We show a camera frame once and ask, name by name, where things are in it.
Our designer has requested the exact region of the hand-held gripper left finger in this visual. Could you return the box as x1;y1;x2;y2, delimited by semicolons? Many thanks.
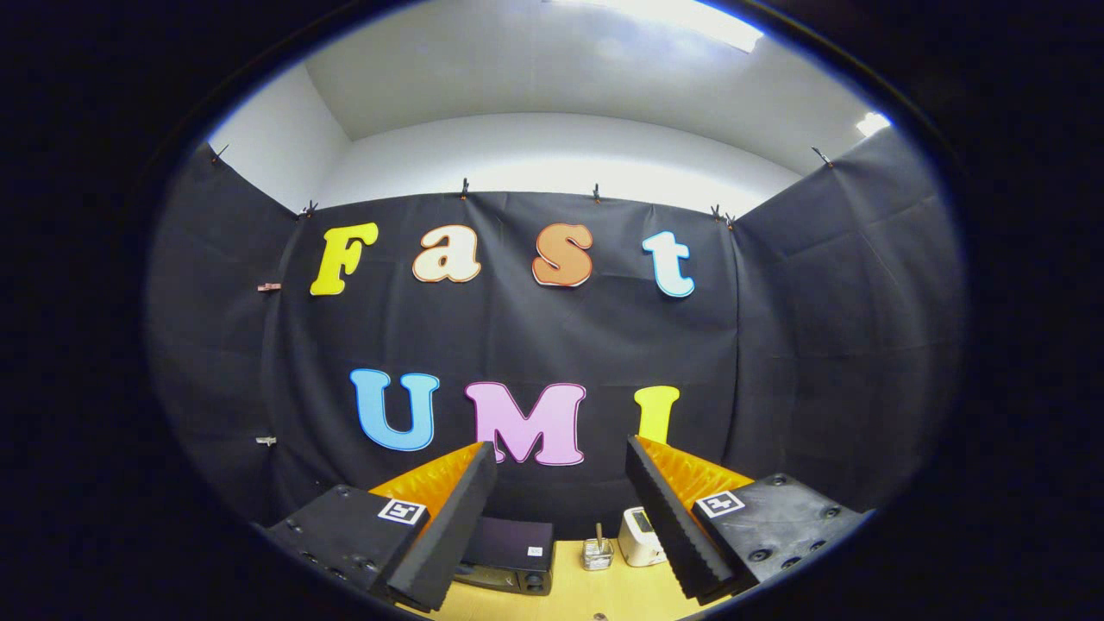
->
263;442;499;613

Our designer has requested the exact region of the large ceiling light panel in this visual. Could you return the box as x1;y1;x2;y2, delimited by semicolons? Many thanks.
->
552;0;765;53

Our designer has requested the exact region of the white bread toaster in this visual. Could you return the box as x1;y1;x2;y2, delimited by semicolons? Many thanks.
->
618;507;667;568

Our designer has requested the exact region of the black toaster oven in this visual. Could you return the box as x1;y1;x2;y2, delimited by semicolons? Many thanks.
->
455;516;555;596

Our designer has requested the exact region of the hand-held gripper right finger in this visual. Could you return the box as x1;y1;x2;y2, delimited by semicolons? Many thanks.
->
625;436;868;605

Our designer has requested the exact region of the row of black cloth clips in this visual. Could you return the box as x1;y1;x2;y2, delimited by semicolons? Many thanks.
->
211;144;833;229

